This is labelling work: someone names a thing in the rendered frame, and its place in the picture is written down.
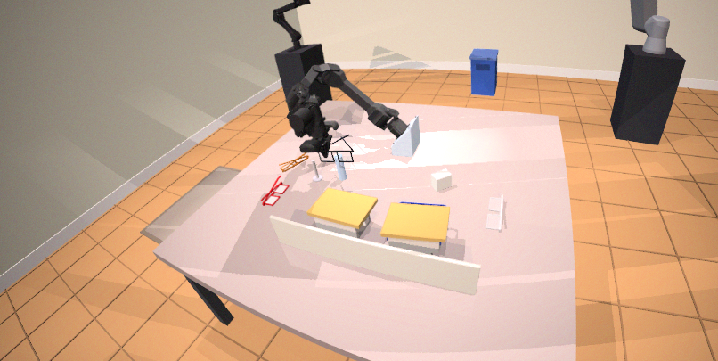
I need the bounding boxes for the red glasses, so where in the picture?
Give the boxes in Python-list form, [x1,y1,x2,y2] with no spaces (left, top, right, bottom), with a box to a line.
[261,176,289,206]

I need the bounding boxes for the long cream flat panel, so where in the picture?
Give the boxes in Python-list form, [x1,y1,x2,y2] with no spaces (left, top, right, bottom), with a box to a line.
[269,216,481,295]

